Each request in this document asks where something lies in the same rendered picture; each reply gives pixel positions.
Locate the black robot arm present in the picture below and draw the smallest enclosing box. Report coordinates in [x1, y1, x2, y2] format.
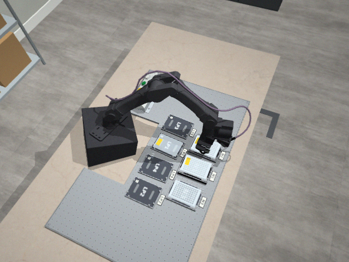
[90, 71, 234, 147]

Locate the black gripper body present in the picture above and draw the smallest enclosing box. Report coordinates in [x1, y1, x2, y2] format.
[195, 132, 211, 151]

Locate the white label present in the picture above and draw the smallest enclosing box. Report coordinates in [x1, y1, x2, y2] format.
[157, 195, 166, 206]
[219, 151, 226, 160]
[209, 171, 217, 182]
[169, 170, 177, 180]
[199, 197, 207, 208]
[180, 148, 188, 158]
[189, 129, 197, 137]

